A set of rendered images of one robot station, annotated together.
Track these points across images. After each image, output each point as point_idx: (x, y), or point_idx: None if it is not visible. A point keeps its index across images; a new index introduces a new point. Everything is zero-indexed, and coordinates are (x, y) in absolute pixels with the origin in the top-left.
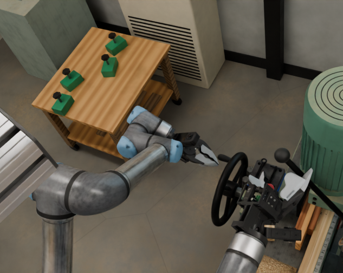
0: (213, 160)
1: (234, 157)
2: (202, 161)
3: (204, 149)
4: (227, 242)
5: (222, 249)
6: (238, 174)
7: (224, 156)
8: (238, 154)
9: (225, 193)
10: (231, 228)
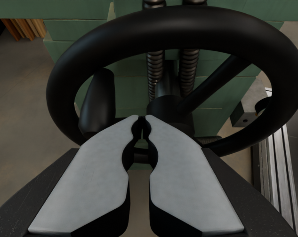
0: (135, 132)
1: (100, 26)
2: (201, 161)
3: (88, 191)
4: (142, 233)
5: (152, 234)
6: (117, 118)
7: (92, 98)
8: (69, 47)
9: (193, 122)
10: (124, 236)
